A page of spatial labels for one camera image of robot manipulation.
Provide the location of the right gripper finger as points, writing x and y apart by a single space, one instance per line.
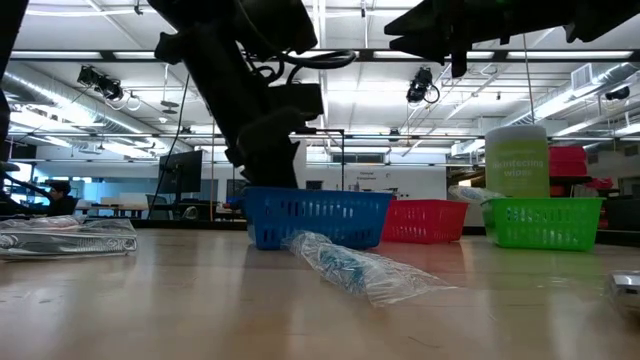
420 20
430 46

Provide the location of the blue toothbrush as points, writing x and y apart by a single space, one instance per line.
350 270

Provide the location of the teal toothbrush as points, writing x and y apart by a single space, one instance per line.
472 192

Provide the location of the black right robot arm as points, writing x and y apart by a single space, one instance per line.
610 15

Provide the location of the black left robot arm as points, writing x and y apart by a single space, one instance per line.
215 60

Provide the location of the thin black pole stand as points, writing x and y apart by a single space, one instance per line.
343 160

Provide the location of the blue plastic basket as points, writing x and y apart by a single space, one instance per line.
320 217

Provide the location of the black computer monitor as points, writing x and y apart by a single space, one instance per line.
180 172

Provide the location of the green wipes canister white lid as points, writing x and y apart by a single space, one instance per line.
517 165

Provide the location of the red storage bin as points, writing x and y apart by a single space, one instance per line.
567 160

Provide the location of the red plastic basket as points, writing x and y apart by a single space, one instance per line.
425 220

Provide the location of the green plastic basket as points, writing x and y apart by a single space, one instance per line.
545 225

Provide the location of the person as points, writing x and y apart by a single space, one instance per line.
61 197

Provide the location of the black mounted camera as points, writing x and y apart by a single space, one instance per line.
420 85
100 82

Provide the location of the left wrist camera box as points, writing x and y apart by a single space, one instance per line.
302 100

